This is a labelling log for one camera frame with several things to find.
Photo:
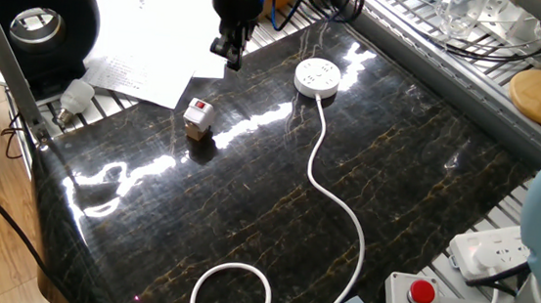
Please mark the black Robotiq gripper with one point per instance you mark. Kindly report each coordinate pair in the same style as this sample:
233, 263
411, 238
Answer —
236, 8

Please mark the white bulb holder red switch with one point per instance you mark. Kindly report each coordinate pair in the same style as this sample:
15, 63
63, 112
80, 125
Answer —
197, 113

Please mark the round white socket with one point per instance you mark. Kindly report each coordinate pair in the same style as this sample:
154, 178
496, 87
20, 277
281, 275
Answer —
316, 77

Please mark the white light bulb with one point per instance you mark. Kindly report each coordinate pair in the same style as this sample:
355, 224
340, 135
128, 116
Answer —
78, 96

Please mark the blank white paper sheet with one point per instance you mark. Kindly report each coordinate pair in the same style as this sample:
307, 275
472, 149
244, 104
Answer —
163, 29

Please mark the small wooden cube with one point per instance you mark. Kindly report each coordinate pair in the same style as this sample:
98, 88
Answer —
196, 134

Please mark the clear glass jar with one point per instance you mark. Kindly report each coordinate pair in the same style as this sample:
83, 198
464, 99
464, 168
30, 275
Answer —
459, 16

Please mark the white power strip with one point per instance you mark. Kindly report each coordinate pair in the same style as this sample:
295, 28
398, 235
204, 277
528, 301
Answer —
498, 247

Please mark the grey metal side rail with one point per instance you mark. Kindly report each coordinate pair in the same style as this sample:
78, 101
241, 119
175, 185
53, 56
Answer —
453, 84

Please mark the aluminium frame beam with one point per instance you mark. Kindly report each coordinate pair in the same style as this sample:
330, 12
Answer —
3, 59

